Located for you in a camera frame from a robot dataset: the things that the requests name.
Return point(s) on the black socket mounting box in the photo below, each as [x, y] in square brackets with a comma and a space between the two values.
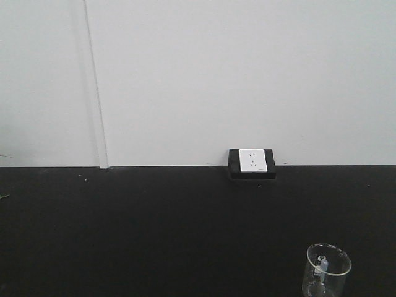
[236, 174]

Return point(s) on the clear glass beaker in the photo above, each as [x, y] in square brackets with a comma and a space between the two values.
[327, 268]

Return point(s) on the white wall power socket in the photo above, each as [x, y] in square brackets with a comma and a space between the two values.
[252, 160]

